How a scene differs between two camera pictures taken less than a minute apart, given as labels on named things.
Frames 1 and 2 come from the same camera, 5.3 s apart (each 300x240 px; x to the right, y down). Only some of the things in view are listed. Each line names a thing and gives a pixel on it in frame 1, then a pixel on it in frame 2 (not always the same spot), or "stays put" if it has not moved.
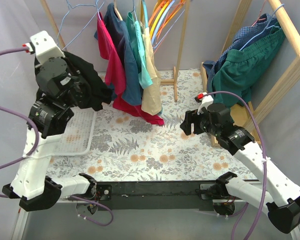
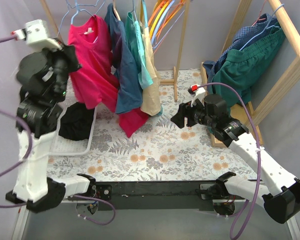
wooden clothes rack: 171,82 stays put
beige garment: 151,101 stays put
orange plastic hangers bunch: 165,14 stays put
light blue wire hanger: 98,13 → 78,9
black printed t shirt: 94,93 → 76,122
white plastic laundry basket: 77,138 stays put
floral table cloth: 127,147 stays put
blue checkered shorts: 243,36 stays put
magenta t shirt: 114,77 → 96,80
